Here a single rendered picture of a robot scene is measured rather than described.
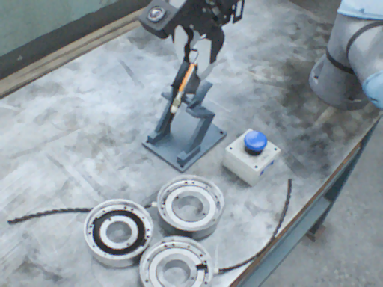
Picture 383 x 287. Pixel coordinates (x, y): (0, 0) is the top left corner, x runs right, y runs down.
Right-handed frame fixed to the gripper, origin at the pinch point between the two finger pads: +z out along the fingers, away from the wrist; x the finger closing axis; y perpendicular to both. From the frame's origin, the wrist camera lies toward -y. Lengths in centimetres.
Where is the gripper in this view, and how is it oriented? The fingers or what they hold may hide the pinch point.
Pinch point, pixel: (191, 71)
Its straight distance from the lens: 68.1
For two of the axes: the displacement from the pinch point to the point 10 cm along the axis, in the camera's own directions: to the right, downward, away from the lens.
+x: -7.6, -5.1, 3.9
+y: 6.4, -5.4, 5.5
